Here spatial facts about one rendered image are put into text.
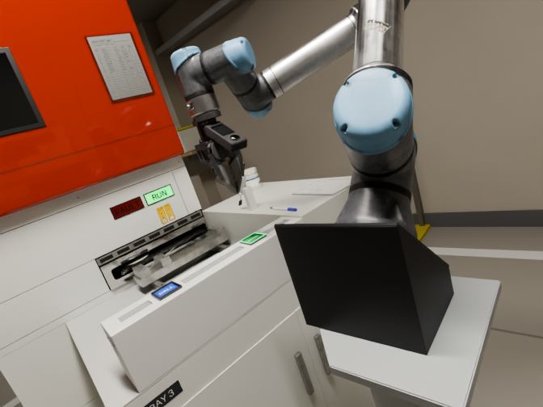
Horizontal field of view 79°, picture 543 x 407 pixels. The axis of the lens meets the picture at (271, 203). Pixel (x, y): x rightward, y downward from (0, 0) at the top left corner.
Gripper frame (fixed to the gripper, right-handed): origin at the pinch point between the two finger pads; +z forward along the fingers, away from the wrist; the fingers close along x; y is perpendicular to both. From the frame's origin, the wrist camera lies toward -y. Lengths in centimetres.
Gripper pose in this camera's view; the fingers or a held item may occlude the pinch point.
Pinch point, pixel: (237, 189)
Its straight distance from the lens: 86.2
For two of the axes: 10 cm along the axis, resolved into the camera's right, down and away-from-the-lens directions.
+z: 3.0, 9.2, 2.5
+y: -6.2, 0.0, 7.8
